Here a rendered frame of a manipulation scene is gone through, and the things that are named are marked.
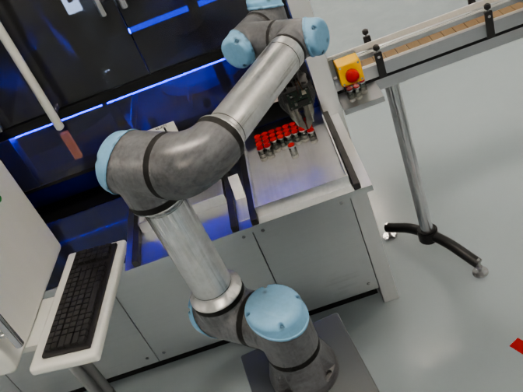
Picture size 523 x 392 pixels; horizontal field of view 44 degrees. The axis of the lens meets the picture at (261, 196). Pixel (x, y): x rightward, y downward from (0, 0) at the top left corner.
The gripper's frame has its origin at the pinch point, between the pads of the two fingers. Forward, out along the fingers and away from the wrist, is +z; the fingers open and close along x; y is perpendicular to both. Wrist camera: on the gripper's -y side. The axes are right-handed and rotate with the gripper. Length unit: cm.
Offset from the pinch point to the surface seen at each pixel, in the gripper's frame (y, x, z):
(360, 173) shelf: -1.9, 9.5, 21.6
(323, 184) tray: 1.9, -0.9, 18.3
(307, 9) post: -35.5, 11.4, -13.2
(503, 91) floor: -146, 103, 109
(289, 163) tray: -17.4, -7.9, 21.3
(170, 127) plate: -35, -39, 6
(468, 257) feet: -36, 42, 101
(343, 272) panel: -35, -4, 87
